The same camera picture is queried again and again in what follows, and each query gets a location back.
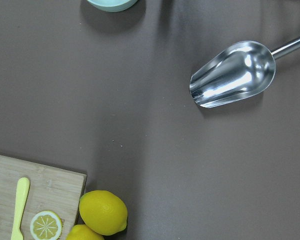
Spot whole yellow lemon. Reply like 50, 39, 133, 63
79, 190, 128, 236
66, 224, 104, 240

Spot steel metal scoop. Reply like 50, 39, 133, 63
189, 37, 300, 108

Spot bamboo cutting board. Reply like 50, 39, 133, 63
0, 155, 86, 240

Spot mint green bowl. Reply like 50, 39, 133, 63
87, 0, 138, 13

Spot yellow plastic knife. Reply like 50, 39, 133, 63
10, 177, 30, 240

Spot lemon slice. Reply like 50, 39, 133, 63
30, 210, 63, 240

